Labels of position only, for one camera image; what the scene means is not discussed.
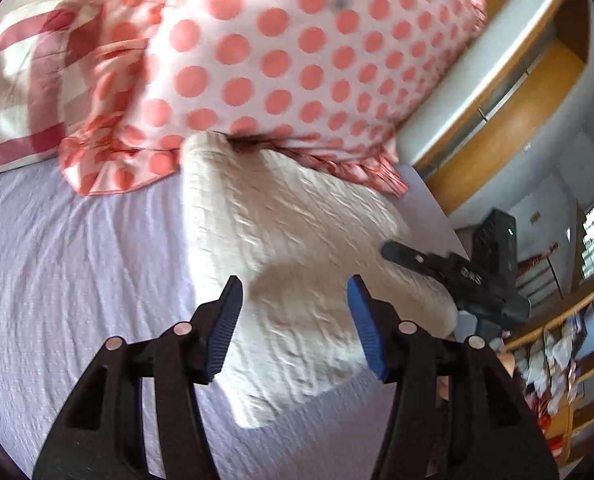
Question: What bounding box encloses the red striped pillow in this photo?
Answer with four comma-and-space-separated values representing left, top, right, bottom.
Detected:
0, 0, 108, 181

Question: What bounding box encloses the wooden shelf unit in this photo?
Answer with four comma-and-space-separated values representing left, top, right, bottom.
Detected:
497, 260, 594, 471

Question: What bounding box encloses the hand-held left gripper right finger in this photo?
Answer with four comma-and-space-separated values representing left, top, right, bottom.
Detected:
346, 275, 562, 480

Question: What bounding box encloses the wooden wardrobe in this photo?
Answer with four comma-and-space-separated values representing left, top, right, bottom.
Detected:
412, 0, 590, 215

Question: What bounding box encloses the lilac bed sheet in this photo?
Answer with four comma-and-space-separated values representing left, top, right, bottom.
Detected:
0, 157, 470, 480

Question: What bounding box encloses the cream knitted sweater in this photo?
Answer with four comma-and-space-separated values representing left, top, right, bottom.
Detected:
180, 131, 458, 429

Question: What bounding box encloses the pink polka dot pillow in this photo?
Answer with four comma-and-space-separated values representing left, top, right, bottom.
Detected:
58, 0, 488, 197

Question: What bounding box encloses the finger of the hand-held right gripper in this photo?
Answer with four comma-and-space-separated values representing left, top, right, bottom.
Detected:
381, 240, 458, 281

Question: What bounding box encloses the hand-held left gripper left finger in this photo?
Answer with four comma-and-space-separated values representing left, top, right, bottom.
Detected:
32, 275, 244, 480

